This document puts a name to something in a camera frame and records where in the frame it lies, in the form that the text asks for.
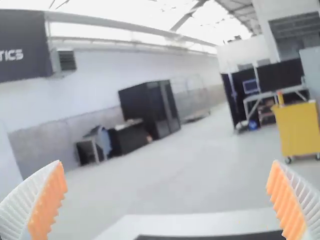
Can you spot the low black cabinet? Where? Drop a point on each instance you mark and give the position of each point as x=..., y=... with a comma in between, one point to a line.
x=130, y=137

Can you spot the metal frame shelf table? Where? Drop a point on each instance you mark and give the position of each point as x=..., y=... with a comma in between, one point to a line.
x=265, y=107

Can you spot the dark wall banner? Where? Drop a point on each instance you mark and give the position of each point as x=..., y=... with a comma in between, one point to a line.
x=22, y=45

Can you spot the black mat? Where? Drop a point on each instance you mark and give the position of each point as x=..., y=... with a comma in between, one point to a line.
x=212, y=236

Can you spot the yellow wheeled cart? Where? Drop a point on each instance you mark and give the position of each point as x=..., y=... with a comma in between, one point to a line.
x=297, y=130

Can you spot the black partition wall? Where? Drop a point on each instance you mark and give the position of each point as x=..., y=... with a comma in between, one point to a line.
x=277, y=75

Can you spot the grey wall heater unit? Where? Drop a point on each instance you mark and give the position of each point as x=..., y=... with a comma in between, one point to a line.
x=63, y=61

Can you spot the tall black cabinet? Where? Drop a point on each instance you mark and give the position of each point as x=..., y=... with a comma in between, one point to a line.
x=147, y=107

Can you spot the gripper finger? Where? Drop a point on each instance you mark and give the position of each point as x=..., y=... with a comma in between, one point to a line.
x=30, y=200
x=297, y=207

